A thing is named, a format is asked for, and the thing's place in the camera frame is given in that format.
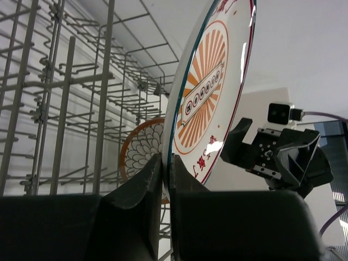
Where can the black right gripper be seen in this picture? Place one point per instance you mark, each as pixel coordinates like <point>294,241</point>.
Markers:
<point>288,160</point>

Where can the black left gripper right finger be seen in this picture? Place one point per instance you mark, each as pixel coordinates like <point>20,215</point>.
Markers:
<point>239,225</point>

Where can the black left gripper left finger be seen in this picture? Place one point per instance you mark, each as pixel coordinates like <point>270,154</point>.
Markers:
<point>128,219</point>

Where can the floral bowl front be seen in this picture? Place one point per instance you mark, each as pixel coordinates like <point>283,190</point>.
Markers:
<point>140,145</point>

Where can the orange sunburst white plate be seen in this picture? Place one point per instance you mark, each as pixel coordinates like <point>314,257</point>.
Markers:
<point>207,86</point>

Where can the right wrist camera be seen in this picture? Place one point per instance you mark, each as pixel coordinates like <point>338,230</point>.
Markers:
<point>283,113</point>

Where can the grey wire dish rack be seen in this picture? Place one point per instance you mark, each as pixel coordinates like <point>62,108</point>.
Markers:
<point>76,78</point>

